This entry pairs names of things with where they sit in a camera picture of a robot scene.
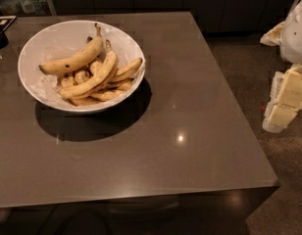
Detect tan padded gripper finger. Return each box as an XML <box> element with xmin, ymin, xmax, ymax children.
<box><xmin>260</xmin><ymin>22</ymin><xmax>284</xmax><ymax>46</ymax></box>
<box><xmin>262</xmin><ymin>65</ymin><xmax>302</xmax><ymax>133</ymax></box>

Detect bottom yellow banana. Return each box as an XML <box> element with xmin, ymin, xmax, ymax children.
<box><xmin>90</xmin><ymin>89</ymin><xmax>123</xmax><ymax>102</ymax></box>

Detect right side yellow banana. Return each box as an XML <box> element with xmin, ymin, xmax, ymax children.
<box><xmin>112</xmin><ymin>58</ymin><xmax>142</xmax><ymax>82</ymax></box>

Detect long yellow banana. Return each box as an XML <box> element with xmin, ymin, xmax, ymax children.
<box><xmin>60</xmin><ymin>40</ymin><xmax>118</xmax><ymax>98</ymax></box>
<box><xmin>39</xmin><ymin>23</ymin><xmax>103</xmax><ymax>74</ymax></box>

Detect black object at table corner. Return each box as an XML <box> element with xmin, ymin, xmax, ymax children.
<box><xmin>0</xmin><ymin>16</ymin><xmax>16</xmax><ymax>49</ymax></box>

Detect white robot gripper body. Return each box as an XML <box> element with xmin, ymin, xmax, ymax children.
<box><xmin>279</xmin><ymin>0</ymin><xmax>302</xmax><ymax>64</ymax></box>

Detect dark cabinet fronts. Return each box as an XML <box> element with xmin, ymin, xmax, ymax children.
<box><xmin>52</xmin><ymin>0</ymin><xmax>294</xmax><ymax>33</ymax></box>

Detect white bowl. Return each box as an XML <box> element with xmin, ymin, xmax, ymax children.
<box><xmin>18</xmin><ymin>21</ymin><xmax>146</xmax><ymax>114</ymax></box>

